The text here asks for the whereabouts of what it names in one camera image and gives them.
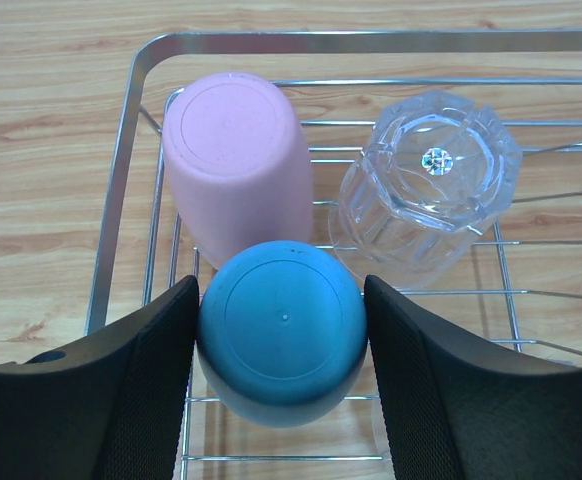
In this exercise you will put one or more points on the pink plastic cup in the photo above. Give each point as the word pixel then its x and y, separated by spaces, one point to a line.
pixel 238 165

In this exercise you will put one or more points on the blue plastic cup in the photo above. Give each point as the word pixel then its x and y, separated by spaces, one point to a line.
pixel 282 333

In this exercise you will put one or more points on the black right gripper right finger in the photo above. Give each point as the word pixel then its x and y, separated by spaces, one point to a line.
pixel 457 406

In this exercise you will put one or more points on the clear glass cup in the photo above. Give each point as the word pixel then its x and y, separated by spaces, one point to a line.
pixel 436 173

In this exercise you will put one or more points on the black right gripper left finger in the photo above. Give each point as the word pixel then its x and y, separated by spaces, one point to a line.
pixel 108 405

